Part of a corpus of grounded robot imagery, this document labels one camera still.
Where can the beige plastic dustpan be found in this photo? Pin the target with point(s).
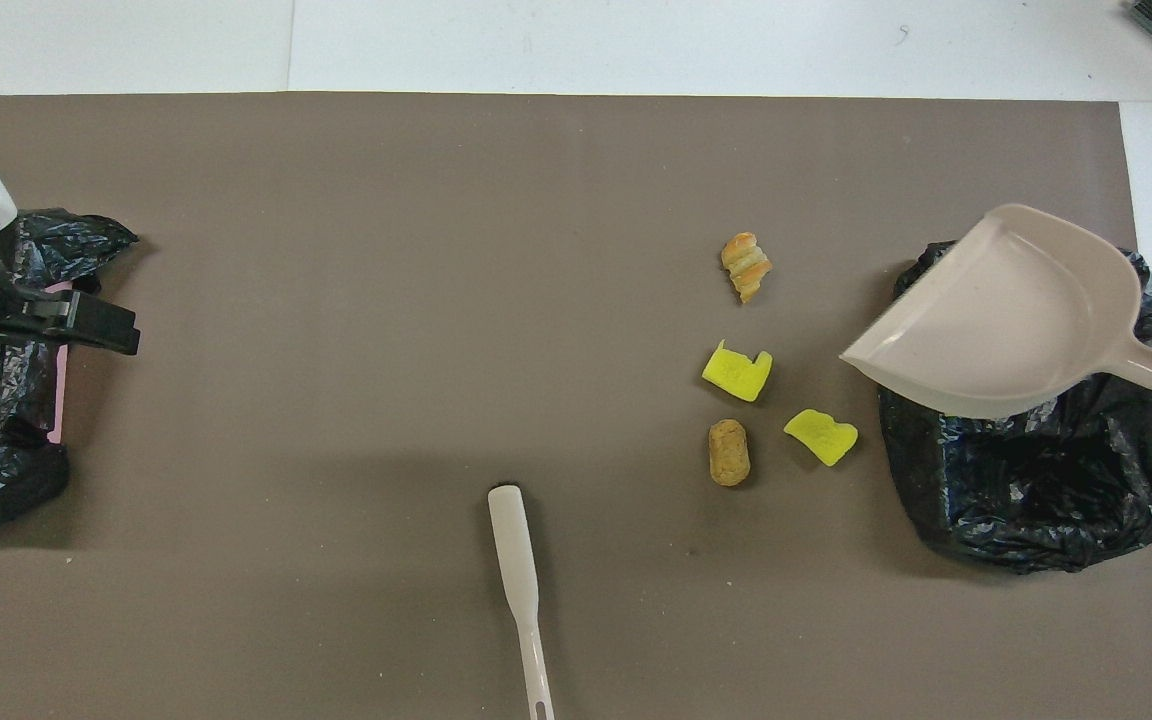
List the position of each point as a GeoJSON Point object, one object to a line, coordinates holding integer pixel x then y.
{"type": "Point", "coordinates": [996, 320]}

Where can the yellow sponge wedge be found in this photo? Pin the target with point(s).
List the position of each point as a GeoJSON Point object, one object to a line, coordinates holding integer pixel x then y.
{"type": "Point", "coordinates": [821, 437]}

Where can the beige hand brush black bristles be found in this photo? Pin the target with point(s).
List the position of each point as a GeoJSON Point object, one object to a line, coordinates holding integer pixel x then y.
{"type": "Point", "coordinates": [516, 560]}

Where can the notched yellow sponge piece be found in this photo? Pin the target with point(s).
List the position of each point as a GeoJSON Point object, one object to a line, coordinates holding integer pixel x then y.
{"type": "Point", "coordinates": [736, 372]}

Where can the long twisted croissant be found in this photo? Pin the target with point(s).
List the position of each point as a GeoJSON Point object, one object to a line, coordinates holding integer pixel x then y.
{"type": "Point", "coordinates": [746, 266]}

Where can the brown cylindrical bread roll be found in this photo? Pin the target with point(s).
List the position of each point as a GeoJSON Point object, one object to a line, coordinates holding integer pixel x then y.
{"type": "Point", "coordinates": [729, 453]}

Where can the pink plastic bin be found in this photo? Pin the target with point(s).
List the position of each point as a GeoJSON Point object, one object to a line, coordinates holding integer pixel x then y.
{"type": "Point", "coordinates": [58, 390]}

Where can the open black trash bag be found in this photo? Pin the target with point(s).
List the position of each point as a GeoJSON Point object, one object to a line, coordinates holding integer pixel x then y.
{"type": "Point", "coordinates": [1036, 500]}

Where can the brown table mat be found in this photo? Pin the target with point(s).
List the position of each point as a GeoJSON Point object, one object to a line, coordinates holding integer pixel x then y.
{"type": "Point", "coordinates": [386, 250]}

